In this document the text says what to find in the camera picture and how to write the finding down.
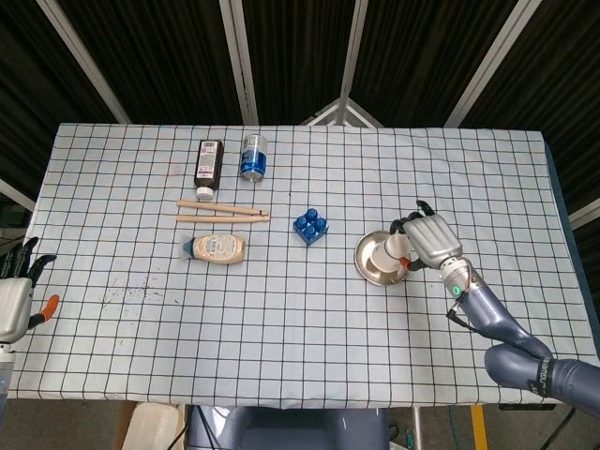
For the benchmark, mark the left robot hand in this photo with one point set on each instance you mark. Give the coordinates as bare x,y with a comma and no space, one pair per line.
11,300

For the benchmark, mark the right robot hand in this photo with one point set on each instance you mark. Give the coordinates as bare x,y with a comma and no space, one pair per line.
433,241

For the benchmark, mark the white paper cup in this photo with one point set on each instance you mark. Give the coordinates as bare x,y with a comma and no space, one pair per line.
386,255

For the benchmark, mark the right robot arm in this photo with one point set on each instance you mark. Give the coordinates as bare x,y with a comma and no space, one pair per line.
572,379

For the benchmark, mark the round steel plate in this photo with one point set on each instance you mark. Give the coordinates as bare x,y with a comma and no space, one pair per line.
365,255

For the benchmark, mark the checkered grid tablecloth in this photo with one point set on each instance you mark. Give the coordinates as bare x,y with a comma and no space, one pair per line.
300,328

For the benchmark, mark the blue building block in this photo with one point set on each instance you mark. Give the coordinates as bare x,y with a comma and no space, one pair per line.
310,227

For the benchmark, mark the metal table leg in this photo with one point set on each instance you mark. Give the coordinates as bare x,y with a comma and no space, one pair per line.
417,431

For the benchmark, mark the white plastic container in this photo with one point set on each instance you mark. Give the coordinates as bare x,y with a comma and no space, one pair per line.
154,429

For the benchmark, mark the blue soda can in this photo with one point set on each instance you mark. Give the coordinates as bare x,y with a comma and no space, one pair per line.
253,159

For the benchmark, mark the beige sauce squeeze bottle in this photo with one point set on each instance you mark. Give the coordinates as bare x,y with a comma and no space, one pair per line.
218,248

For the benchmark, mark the plain wooden drumstick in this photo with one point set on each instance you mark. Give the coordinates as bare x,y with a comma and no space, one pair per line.
211,218

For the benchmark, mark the brown medicine bottle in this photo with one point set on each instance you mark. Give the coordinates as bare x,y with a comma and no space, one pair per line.
208,169

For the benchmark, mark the grey robot torso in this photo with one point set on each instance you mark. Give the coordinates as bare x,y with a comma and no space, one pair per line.
290,431

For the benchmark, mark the white aluminium frame beam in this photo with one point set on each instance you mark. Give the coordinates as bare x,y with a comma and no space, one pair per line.
586,213
239,61
487,61
354,47
79,56
16,194

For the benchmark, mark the white triangular frame brace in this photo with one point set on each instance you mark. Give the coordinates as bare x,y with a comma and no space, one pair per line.
323,112

